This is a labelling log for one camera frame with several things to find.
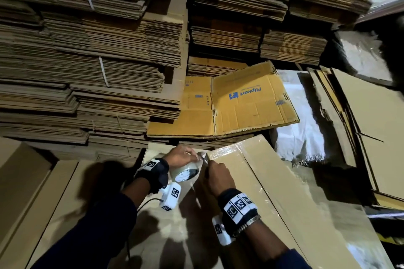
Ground person's left hand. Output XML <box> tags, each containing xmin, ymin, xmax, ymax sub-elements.
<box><xmin>162</xmin><ymin>145</ymin><xmax>202</xmax><ymax>169</ymax></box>

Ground person's right hand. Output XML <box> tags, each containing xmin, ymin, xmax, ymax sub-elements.
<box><xmin>206</xmin><ymin>160</ymin><xmax>237</xmax><ymax>197</ymax></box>

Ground clear tape roll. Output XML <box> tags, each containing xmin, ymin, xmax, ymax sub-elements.
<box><xmin>170</xmin><ymin>151</ymin><xmax>210</xmax><ymax>186</ymax></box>

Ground person's right forearm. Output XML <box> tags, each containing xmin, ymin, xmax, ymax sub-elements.
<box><xmin>242</xmin><ymin>218</ymin><xmax>314</xmax><ymax>269</ymax></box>

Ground person's left forearm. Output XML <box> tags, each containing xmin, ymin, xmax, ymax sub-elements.
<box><xmin>32</xmin><ymin>176</ymin><xmax>154</xmax><ymax>269</ymax></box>

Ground stacks of flat cardboard bundles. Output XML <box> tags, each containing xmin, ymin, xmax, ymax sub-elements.
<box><xmin>0</xmin><ymin>0</ymin><xmax>373</xmax><ymax>166</ymax></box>

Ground pile of brown cartons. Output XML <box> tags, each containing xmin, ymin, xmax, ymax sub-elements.
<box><xmin>307</xmin><ymin>66</ymin><xmax>404</xmax><ymax>211</ymax></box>

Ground black left wrist band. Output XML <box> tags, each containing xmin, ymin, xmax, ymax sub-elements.
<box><xmin>133</xmin><ymin>157</ymin><xmax>170</xmax><ymax>195</ymax></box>

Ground black wrist band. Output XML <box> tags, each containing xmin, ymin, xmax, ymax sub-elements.
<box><xmin>216</xmin><ymin>187</ymin><xmax>260</xmax><ymax>237</ymax></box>
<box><xmin>133</xmin><ymin>157</ymin><xmax>170</xmax><ymax>195</ymax></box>

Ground black right wrist band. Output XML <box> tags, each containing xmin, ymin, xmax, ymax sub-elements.
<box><xmin>216</xmin><ymin>187</ymin><xmax>260</xmax><ymax>237</ymax></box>

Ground plywood work board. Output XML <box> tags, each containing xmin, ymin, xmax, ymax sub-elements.
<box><xmin>107</xmin><ymin>142</ymin><xmax>395</xmax><ymax>269</ymax></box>

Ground yellow carton with blue print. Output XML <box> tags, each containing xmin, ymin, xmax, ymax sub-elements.
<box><xmin>210</xmin><ymin>61</ymin><xmax>301</xmax><ymax>139</ymax></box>

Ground white plastic sack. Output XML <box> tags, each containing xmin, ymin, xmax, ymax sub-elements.
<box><xmin>273</xmin><ymin>69</ymin><xmax>330</xmax><ymax>167</ymax></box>

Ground clear plastic sheet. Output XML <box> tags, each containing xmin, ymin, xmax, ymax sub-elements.
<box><xmin>336</xmin><ymin>29</ymin><xmax>396</xmax><ymax>87</ymax></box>

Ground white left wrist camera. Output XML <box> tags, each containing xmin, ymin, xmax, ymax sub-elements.
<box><xmin>159</xmin><ymin>180</ymin><xmax>183</xmax><ymax>212</ymax></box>

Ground silver bracelet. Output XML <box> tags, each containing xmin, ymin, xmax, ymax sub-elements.
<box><xmin>236</xmin><ymin>214</ymin><xmax>262</xmax><ymax>235</ymax></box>

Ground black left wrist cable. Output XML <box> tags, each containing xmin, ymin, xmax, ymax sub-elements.
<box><xmin>126</xmin><ymin>198</ymin><xmax>164</xmax><ymax>260</ymax></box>

